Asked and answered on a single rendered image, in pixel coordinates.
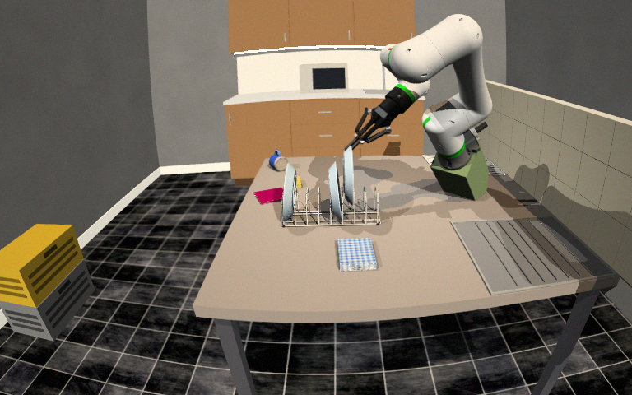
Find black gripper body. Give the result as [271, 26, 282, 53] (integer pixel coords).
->
[371, 98, 401, 128]

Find white ribbed draining mat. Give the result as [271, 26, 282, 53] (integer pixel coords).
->
[423, 156, 507, 175]

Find dark pink square coaster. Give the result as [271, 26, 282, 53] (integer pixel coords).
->
[254, 188, 284, 205]

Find blue and white checkered towel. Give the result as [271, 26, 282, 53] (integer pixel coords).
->
[337, 238, 377, 272]

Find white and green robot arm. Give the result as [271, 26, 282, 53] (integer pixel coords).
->
[379, 14, 492, 170]

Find beige tiled wall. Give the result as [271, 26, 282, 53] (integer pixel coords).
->
[473, 80, 632, 322]

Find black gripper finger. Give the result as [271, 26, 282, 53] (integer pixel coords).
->
[352, 118, 392, 150]
[345, 108, 379, 150]

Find grey ribbed sink drainer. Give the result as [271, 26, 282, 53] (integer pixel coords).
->
[450, 216, 617, 295]

